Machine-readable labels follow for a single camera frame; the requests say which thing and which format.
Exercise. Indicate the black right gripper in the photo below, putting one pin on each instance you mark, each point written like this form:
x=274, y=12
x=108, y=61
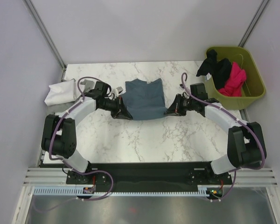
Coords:
x=175, y=108

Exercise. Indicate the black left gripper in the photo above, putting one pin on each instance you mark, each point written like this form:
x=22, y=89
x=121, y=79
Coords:
x=120, y=111

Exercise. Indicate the blue-grey t-shirt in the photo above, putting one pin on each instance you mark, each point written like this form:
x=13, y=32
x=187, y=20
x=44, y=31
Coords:
x=145, y=100

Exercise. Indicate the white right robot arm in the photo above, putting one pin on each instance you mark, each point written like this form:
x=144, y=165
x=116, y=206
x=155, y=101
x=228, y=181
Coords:
x=245, y=143

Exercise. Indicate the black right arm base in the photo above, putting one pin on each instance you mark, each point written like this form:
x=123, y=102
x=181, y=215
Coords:
x=200, y=176

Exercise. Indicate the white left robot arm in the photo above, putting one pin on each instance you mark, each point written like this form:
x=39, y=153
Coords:
x=59, y=137

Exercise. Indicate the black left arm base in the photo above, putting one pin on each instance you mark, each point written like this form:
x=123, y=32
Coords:
x=97, y=178

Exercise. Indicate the black t-shirt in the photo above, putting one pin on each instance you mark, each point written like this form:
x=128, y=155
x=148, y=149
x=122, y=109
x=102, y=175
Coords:
x=219, y=70

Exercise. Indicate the pink t-shirt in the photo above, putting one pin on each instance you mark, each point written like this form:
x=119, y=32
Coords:
x=235, y=82

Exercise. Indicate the olive green plastic bin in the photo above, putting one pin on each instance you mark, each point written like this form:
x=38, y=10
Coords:
x=253, y=87

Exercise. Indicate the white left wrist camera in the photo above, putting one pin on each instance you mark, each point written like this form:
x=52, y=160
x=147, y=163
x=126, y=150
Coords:
x=118, y=91

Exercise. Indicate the light blue cable duct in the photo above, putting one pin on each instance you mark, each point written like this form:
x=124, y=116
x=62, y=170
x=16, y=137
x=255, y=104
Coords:
x=84, y=191

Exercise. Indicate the aluminium frame rail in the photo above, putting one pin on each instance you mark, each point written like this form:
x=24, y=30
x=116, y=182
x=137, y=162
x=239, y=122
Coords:
x=244, y=177

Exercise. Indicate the left aluminium corner post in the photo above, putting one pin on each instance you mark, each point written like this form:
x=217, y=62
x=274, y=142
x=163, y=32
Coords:
x=40, y=24

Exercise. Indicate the aluminium corner post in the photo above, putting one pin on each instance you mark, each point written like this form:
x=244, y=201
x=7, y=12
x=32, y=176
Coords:
x=254, y=21
x=40, y=24

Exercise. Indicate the right aluminium corner post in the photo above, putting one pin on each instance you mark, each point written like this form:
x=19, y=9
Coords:
x=254, y=21

